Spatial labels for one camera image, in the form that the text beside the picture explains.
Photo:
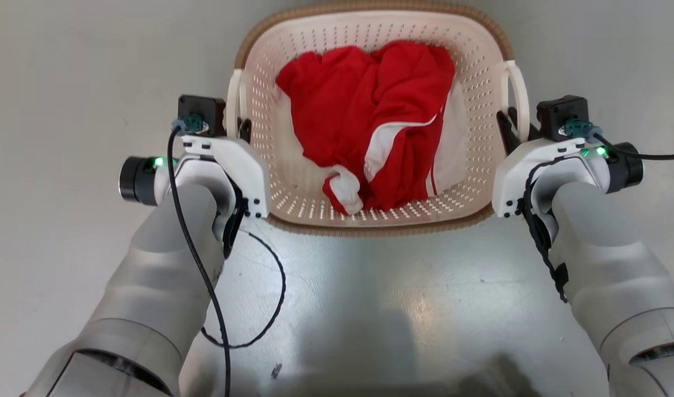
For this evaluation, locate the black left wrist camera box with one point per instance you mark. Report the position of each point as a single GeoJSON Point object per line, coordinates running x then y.
{"type": "Point", "coordinates": [202, 107]}

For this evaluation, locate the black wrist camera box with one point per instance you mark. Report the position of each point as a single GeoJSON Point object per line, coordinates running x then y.
{"type": "Point", "coordinates": [560, 113]}
{"type": "Point", "coordinates": [202, 107]}

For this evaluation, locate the small dark floor scrap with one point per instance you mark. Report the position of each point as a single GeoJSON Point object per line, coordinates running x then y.
{"type": "Point", "coordinates": [276, 370]}

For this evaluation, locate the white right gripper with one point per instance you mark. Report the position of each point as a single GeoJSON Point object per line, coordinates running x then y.
{"type": "Point", "coordinates": [516, 176]}

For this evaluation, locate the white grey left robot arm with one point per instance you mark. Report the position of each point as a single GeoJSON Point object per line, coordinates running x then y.
{"type": "Point", "coordinates": [149, 286]}

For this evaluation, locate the pale pink perforated laundry basket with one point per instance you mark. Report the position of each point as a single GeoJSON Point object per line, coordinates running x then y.
{"type": "Point", "coordinates": [480, 82]}

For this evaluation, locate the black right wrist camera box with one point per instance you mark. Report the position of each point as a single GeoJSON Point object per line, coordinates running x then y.
{"type": "Point", "coordinates": [560, 113]}

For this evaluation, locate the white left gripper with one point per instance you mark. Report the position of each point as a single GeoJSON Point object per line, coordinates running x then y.
{"type": "Point", "coordinates": [243, 165]}

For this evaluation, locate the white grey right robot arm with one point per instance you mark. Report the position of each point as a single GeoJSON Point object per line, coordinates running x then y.
{"type": "Point", "coordinates": [607, 259]}

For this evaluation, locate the red garment with white trim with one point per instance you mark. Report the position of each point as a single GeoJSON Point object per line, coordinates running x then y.
{"type": "Point", "coordinates": [359, 105]}

